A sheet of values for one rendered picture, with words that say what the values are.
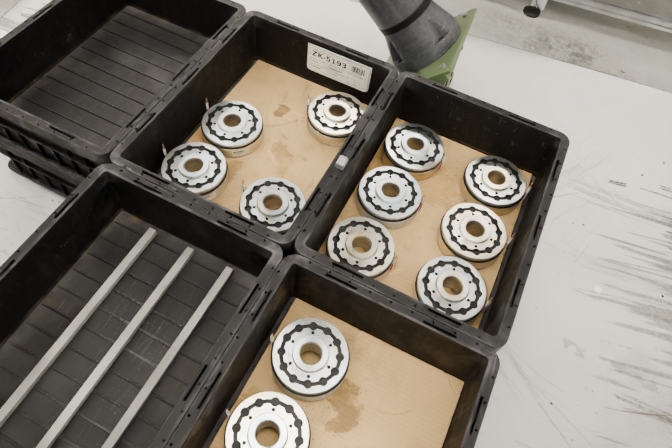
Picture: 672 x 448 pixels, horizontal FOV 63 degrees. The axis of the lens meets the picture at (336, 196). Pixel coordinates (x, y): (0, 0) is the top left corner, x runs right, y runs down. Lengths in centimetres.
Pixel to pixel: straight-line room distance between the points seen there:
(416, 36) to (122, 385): 78
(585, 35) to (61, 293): 249
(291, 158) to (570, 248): 55
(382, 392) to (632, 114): 93
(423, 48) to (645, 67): 185
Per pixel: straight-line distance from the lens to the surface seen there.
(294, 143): 96
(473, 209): 90
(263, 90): 104
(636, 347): 110
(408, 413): 78
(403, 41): 111
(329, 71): 102
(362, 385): 77
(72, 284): 87
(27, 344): 86
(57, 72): 114
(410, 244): 87
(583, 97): 141
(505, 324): 74
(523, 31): 275
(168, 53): 113
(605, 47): 285
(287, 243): 73
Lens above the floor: 157
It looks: 56 degrees down
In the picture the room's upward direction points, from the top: 9 degrees clockwise
